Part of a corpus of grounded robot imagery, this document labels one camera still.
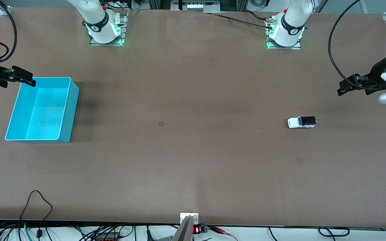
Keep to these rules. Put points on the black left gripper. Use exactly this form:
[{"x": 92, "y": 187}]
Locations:
[{"x": 376, "y": 78}]

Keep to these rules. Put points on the white jeep toy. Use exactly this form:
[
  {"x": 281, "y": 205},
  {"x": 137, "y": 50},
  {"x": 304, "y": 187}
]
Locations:
[{"x": 302, "y": 122}]

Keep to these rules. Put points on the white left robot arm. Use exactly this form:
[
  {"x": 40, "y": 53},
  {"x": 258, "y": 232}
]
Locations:
[{"x": 292, "y": 23}]

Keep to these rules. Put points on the turquoise plastic bin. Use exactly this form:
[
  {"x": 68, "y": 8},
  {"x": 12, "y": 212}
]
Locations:
[{"x": 42, "y": 110}]

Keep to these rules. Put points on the small brown square patch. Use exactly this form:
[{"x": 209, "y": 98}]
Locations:
[{"x": 161, "y": 124}]

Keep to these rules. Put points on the lit background control unit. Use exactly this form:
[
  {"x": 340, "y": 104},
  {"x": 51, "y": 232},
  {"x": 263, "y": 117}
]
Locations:
[{"x": 196, "y": 5}]

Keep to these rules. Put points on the red digit display module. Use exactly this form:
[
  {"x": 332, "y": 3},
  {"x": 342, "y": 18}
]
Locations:
[{"x": 197, "y": 229}]

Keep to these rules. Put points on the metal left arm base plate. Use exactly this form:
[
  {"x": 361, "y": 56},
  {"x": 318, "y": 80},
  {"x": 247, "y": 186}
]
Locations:
[{"x": 269, "y": 45}]

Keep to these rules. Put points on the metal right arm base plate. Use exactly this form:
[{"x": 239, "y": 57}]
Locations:
[{"x": 124, "y": 28}]

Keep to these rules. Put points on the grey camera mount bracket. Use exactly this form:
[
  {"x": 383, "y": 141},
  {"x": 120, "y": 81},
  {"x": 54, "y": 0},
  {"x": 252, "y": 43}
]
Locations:
[{"x": 188, "y": 224}]

